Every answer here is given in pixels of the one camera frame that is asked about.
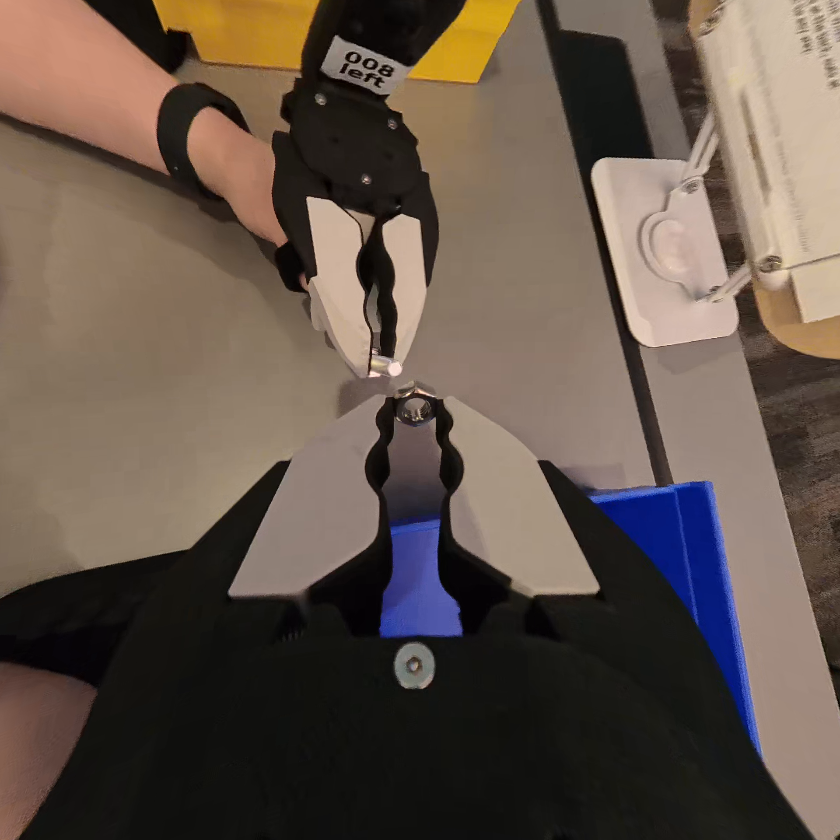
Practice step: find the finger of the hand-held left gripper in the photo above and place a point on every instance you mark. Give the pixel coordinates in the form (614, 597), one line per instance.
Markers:
(334, 275)
(410, 275)

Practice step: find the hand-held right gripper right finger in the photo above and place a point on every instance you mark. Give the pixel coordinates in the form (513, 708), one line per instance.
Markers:
(518, 525)

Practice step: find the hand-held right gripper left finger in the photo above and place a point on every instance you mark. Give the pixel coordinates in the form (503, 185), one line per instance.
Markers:
(308, 518)

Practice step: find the steel bolt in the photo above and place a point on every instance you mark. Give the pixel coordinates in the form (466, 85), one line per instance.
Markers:
(387, 367)

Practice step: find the steel hex nut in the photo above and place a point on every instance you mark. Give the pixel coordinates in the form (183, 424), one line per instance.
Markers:
(424, 394)

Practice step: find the yellow plastic bin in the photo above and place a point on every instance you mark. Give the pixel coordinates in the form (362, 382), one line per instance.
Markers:
(262, 33)

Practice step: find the blue plastic bin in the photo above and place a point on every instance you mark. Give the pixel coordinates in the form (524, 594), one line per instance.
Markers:
(709, 558)

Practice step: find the person's left forearm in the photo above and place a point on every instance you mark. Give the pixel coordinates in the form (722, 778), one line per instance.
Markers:
(65, 65)

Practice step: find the person's left hand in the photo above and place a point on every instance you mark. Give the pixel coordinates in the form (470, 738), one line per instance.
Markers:
(243, 177)

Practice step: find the instruction sheet on stand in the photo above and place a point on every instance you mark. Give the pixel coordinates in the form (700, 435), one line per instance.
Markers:
(800, 338)

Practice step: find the printed instruction sheet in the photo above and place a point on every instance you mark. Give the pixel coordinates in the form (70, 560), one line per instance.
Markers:
(774, 131)

